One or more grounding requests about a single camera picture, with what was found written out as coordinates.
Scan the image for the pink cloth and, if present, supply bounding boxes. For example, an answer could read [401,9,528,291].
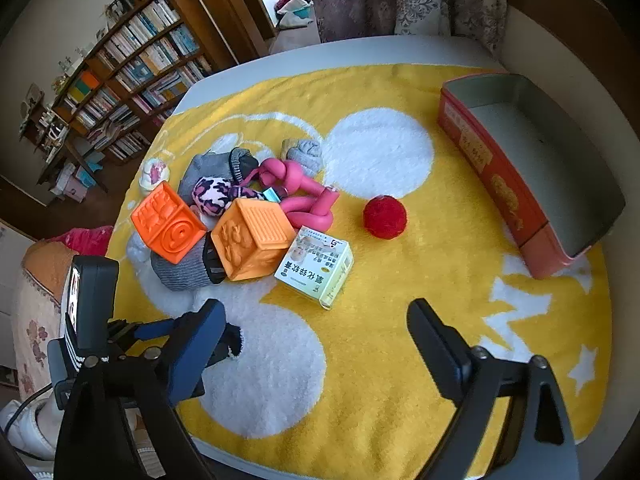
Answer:
[42,227,115,258]

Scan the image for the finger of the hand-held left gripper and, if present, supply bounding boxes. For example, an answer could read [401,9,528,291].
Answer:
[107,316,177,358]

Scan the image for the wooden bookshelf with books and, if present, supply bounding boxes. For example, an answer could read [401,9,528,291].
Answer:
[47,0,213,161]

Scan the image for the white and green medicine box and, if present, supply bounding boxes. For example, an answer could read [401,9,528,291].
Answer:
[273,226,355,311]

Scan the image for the orange soft toy cube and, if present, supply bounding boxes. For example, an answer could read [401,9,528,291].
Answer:
[210,197,297,282]
[131,181,208,266]

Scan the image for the grey sock with striped cuff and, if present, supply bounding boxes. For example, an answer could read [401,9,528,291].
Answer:
[179,146,261,201]

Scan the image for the dark sock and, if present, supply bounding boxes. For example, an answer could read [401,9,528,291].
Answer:
[220,321,245,362]

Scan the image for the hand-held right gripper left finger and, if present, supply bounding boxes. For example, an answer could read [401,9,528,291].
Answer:
[54,299,227,480]

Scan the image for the grey and yellow sock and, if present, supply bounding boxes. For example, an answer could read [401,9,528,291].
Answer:
[280,138,325,178]

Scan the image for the small white pink sock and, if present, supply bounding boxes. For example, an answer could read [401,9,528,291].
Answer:
[139,157,172,193]

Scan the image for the brown wooden bookshelf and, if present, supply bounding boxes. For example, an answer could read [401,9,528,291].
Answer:
[20,0,241,201]

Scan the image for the black cable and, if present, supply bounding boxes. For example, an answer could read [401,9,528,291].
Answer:
[0,382,56,433]

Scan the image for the red yarn ball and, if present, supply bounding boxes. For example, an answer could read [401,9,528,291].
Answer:
[362,194,408,240]

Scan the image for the pink knotted sock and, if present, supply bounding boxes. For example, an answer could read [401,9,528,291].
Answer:
[257,157,341,235]

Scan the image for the red rectangular tin container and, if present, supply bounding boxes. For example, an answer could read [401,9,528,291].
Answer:
[437,73,627,281]

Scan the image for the yellow and white printed blanket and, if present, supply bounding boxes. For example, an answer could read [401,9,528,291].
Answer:
[107,65,613,453]

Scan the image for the pink leopard print sock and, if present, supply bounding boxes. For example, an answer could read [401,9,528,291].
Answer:
[191,176,236,218]
[227,184,266,206]

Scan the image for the floral covered armchair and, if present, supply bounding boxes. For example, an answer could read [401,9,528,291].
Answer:
[10,242,76,401]

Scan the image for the grey sock with black cuff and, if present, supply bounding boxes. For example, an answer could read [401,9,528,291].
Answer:
[150,232,228,293]

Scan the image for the brown wooden bed frame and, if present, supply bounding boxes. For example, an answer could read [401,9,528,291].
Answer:
[500,0,640,171]

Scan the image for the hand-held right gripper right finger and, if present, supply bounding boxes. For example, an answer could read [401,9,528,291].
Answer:
[406,298,582,480]

